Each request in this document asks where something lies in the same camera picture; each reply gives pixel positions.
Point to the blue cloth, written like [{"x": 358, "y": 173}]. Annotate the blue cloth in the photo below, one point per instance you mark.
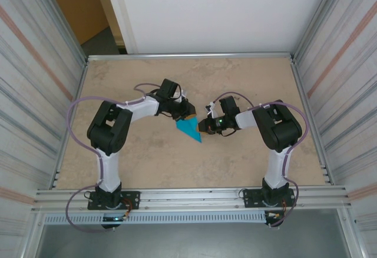
[{"x": 190, "y": 130}]

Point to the wide aluminium mounting rail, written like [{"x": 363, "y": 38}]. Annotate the wide aluminium mounting rail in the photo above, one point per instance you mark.
[{"x": 191, "y": 196}]

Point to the brown wooden door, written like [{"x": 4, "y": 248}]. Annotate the brown wooden door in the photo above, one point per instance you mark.
[{"x": 76, "y": 4}]

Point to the small controller board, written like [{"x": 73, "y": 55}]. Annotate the small controller board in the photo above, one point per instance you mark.
[
  {"x": 274, "y": 216},
  {"x": 115, "y": 219}
]

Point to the thin aluminium table rail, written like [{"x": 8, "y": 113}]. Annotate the thin aluminium table rail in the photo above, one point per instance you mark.
[{"x": 191, "y": 56}]

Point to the white door frame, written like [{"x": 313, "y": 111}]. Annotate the white door frame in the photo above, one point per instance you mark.
[{"x": 120, "y": 13}]

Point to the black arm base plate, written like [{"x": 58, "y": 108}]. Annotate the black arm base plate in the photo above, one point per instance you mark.
[
  {"x": 250, "y": 197},
  {"x": 132, "y": 200}
]

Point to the corrugated metal side panel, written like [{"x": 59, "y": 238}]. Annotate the corrugated metal side panel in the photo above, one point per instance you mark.
[
  {"x": 29, "y": 78},
  {"x": 347, "y": 78}
]

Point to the aluminium side rail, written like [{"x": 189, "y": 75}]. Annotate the aluminium side rail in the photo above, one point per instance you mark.
[
  {"x": 78, "y": 93},
  {"x": 307, "y": 107}
]

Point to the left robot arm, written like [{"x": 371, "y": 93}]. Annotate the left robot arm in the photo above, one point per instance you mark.
[{"x": 107, "y": 169}]

